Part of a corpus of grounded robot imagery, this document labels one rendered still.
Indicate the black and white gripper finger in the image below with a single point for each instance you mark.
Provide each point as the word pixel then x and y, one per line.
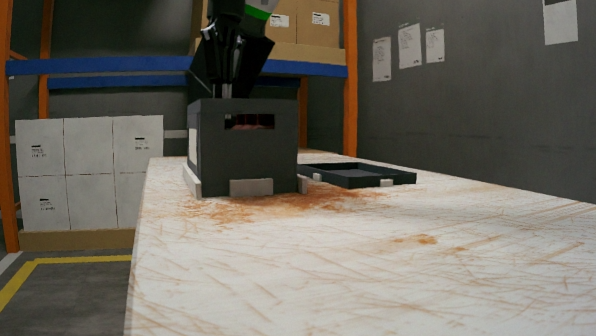
pixel 234 55
pixel 214 58

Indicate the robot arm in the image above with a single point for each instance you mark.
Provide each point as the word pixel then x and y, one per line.
pixel 257 12

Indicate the dark grey crate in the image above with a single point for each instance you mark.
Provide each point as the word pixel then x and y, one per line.
pixel 220 155

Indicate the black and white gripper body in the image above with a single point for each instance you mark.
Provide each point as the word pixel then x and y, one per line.
pixel 225 13

